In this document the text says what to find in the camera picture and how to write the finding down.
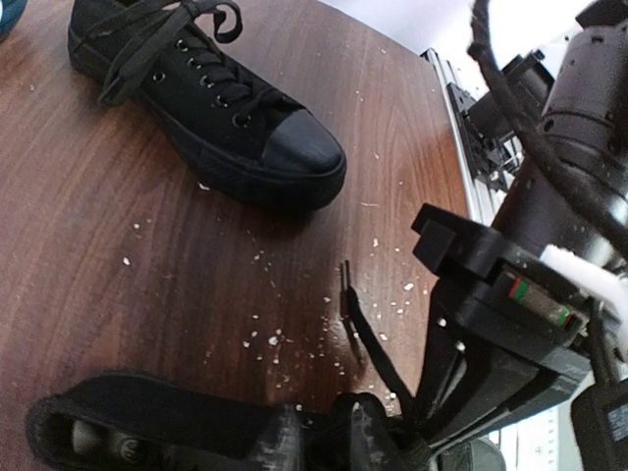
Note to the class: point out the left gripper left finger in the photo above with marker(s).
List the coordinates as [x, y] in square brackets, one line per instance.
[280, 447]

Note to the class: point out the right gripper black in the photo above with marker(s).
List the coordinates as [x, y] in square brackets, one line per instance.
[501, 328]

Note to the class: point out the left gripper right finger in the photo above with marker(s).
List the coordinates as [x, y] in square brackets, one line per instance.
[371, 447]

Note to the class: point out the black canvas shoe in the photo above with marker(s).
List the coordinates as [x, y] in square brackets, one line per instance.
[236, 132]
[125, 421]

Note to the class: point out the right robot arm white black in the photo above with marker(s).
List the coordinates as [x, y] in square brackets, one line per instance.
[568, 203]

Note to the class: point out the front aluminium rail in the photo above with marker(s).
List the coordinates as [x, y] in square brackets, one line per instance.
[480, 203]

